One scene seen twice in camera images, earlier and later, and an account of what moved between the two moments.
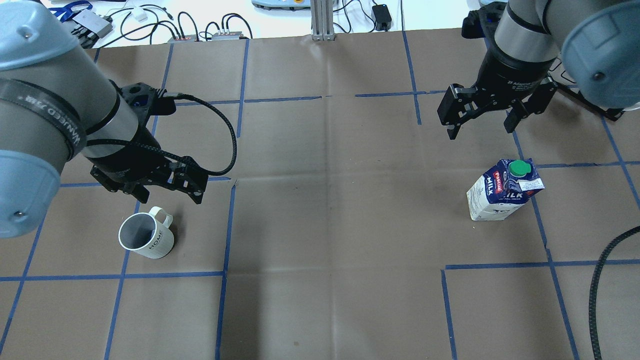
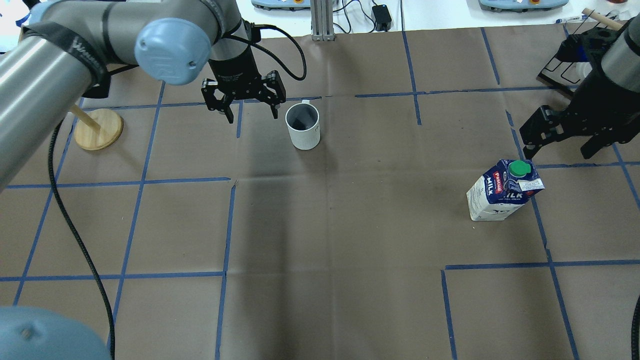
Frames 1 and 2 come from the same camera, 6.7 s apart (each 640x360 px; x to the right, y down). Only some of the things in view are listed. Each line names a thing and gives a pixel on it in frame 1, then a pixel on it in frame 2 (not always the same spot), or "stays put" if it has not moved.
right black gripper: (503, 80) → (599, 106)
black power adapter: (381, 15) stays put
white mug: (144, 233) → (303, 121)
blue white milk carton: (503, 189) stays put
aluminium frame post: (322, 20) stays put
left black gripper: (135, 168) → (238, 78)
